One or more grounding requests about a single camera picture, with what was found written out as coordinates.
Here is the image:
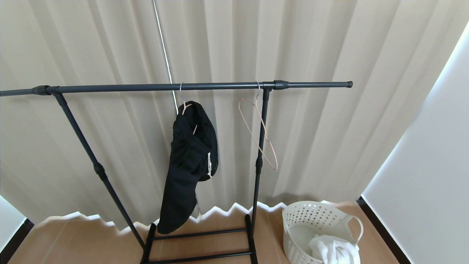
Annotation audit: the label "black shorts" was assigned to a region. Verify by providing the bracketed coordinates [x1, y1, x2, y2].
[156, 100, 219, 235]

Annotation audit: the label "pink clothes hanger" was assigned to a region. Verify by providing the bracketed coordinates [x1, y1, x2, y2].
[238, 81, 278, 172]
[178, 82, 199, 135]

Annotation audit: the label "white garment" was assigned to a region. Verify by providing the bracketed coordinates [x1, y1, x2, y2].
[309, 234, 362, 264]

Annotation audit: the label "white laundry basket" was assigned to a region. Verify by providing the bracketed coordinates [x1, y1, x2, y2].
[281, 200, 365, 264]

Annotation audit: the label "black clothes rack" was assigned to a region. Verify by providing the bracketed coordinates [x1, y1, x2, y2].
[0, 80, 354, 264]

